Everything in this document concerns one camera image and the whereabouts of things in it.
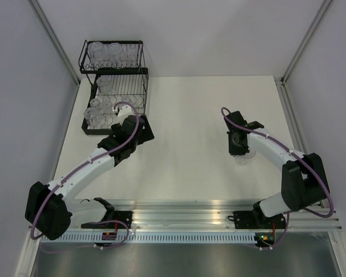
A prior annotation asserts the aluminium frame post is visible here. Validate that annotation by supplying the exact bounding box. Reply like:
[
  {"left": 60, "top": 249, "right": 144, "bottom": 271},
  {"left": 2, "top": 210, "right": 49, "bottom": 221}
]
[
  {"left": 27, "top": 0, "right": 81, "bottom": 87},
  {"left": 280, "top": 0, "right": 334, "bottom": 85}
]

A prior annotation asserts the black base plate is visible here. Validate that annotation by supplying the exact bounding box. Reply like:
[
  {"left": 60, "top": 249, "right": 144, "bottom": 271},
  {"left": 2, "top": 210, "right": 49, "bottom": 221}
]
[
  {"left": 228, "top": 211, "right": 286, "bottom": 230},
  {"left": 81, "top": 211, "right": 133, "bottom": 230}
]

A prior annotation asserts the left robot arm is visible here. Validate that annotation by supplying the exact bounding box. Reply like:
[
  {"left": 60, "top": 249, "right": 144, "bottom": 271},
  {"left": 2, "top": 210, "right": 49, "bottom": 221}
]
[{"left": 25, "top": 114, "right": 155, "bottom": 240}]

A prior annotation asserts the left aluminium frame post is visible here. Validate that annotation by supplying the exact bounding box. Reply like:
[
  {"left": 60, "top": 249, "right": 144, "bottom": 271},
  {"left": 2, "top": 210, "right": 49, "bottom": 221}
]
[{"left": 27, "top": 0, "right": 81, "bottom": 87}]

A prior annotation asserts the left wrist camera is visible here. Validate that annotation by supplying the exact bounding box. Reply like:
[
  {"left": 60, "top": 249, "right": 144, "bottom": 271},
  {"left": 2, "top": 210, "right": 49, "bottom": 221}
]
[{"left": 114, "top": 104, "right": 134, "bottom": 118}]

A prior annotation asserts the right aluminium frame post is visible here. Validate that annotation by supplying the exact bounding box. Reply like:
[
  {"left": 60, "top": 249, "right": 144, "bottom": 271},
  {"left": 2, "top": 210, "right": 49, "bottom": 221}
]
[{"left": 280, "top": 0, "right": 334, "bottom": 85}]

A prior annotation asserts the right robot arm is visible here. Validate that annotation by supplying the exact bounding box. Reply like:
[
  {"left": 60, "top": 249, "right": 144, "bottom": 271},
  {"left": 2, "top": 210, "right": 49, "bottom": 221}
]
[{"left": 221, "top": 107, "right": 334, "bottom": 228}]

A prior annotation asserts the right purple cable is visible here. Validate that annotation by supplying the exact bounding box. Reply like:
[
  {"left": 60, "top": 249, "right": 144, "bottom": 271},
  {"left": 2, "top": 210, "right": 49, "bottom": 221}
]
[{"left": 220, "top": 107, "right": 334, "bottom": 219}]

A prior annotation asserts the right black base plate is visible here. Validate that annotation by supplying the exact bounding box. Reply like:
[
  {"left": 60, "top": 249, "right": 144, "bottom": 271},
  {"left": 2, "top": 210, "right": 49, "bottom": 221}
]
[{"left": 228, "top": 211, "right": 286, "bottom": 230}]

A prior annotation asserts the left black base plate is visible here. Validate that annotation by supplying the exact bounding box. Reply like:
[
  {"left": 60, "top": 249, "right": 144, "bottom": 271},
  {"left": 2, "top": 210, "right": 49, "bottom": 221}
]
[{"left": 81, "top": 211, "right": 133, "bottom": 230}]

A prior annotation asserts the white slotted cable duct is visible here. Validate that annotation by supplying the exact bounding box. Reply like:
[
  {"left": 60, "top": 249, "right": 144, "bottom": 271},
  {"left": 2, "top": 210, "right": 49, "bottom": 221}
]
[{"left": 56, "top": 231, "right": 256, "bottom": 244}]

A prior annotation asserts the black wire dish rack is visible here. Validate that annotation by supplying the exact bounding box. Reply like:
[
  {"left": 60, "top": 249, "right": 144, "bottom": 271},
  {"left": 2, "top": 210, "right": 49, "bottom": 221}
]
[{"left": 78, "top": 40, "right": 149, "bottom": 135}]

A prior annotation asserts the aluminium mounting rail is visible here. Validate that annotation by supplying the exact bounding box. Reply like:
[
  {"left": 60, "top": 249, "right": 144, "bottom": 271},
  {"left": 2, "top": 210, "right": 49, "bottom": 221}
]
[{"left": 28, "top": 199, "right": 343, "bottom": 233}]

